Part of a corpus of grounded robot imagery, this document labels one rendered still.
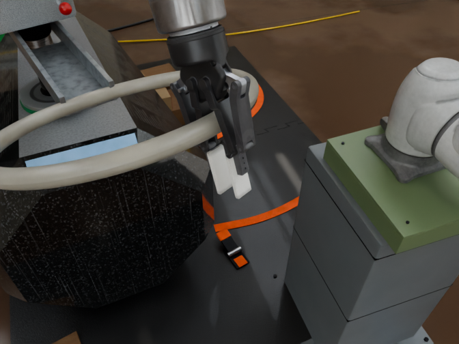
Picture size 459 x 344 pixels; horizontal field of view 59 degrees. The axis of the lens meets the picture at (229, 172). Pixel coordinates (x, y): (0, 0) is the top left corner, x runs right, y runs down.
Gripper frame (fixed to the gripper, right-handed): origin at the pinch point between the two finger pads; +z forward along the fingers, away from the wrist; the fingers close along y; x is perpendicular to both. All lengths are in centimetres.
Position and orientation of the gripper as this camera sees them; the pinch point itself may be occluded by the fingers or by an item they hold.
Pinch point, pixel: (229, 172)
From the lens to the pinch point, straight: 59.1
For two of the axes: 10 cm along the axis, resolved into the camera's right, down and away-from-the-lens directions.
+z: 2.2, 8.8, 4.1
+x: -6.6, 4.5, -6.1
